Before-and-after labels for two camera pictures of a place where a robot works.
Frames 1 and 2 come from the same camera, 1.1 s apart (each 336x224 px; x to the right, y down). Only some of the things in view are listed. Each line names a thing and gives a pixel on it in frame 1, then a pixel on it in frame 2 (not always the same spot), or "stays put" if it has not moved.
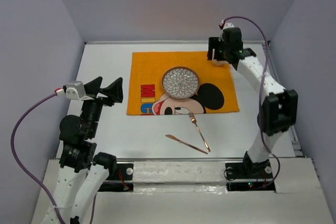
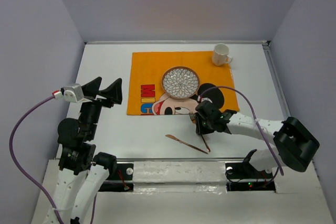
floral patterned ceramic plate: (180, 82) stays put
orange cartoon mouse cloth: (216, 93) stays put
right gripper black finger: (214, 43) to (202, 126)
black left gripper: (115, 91) stays put
